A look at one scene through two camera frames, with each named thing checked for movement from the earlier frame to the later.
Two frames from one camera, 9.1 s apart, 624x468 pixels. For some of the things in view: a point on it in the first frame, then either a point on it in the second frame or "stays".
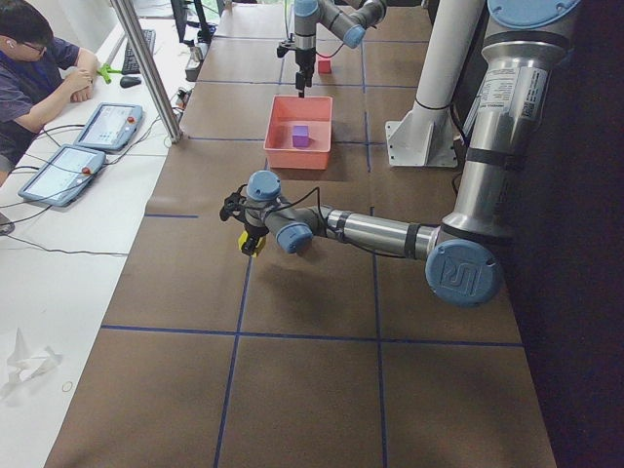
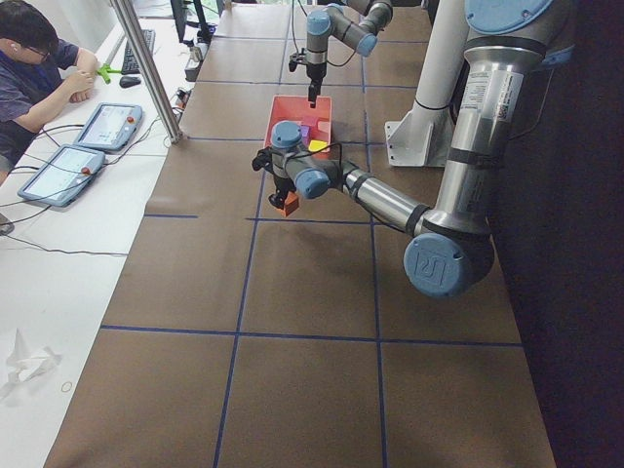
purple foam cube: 300,136 stays
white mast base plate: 424,137 stays
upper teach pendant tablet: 112,127 stays
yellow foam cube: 243,239 → 316,145
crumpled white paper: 23,365 stays
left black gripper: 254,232 → 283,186
